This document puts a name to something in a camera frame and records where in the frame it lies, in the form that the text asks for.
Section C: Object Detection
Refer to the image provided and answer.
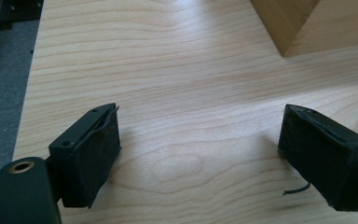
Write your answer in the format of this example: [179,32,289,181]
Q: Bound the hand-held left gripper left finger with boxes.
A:
[48,103,122,209]

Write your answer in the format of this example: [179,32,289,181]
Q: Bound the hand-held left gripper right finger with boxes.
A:
[277,104,358,213]

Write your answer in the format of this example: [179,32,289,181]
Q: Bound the wooden box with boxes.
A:
[249,0,358,58]

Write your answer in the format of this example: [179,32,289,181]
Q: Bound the black metal stand base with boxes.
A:
[0,0,45,33]

